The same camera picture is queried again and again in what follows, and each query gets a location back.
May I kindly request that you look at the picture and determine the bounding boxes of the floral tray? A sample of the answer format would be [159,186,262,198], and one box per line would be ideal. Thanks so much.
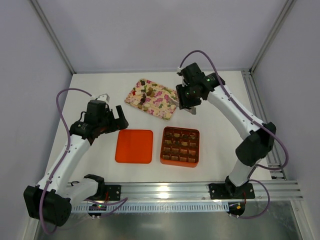
[124,78,178,121]

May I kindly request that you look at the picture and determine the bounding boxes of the slotted cable duct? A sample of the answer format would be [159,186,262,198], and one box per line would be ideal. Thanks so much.
[71,201,229,214]

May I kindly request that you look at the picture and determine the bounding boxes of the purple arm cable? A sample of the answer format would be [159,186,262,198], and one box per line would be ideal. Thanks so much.
[39,88,93,236]
[180,49,290,220]

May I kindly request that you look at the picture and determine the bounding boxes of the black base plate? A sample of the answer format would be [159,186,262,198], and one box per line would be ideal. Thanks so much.
[102,184,122,201]
[208,182,256,200]

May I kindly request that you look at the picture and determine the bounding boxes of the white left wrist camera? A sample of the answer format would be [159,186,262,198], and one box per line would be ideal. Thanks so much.
[90,93,110,103]

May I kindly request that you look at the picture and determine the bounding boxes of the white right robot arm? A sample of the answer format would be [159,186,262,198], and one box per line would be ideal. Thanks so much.
[176,63,277,198]

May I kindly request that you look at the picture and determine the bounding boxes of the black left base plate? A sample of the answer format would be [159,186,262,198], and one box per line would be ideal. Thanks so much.
[102,184,122,201]

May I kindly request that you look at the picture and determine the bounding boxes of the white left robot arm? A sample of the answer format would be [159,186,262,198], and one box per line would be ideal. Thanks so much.
[23,100,129,227]

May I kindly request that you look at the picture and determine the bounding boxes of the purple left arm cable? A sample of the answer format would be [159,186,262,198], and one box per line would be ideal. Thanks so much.
[39,88,93,236]

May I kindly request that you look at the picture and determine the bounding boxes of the orange box lid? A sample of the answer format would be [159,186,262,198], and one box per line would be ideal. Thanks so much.
[115,129,153,164]

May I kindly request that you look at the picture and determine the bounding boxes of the metal tongs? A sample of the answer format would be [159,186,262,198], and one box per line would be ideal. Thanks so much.
[168,98,197,115]

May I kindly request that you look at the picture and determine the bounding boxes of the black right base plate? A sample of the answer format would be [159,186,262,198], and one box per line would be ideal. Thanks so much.
[208,182,256,200]

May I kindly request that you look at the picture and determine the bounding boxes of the aluminium rail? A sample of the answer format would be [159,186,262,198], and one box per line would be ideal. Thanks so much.
[105,180,303,201]
[241,69,288,181]

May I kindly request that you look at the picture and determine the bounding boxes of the aluminium front rail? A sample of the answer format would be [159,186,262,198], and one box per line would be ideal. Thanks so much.
[105,180,303,201]

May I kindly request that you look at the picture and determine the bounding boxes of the orange chocolate box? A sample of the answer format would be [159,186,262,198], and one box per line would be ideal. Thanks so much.
[160,126,200,168]

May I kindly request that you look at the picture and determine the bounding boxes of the aluminium right side rail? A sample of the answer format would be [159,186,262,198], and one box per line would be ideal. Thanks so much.
[241,69,288,181]

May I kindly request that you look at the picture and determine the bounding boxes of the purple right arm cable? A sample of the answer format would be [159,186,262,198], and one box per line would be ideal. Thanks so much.
[180,49,290,220]

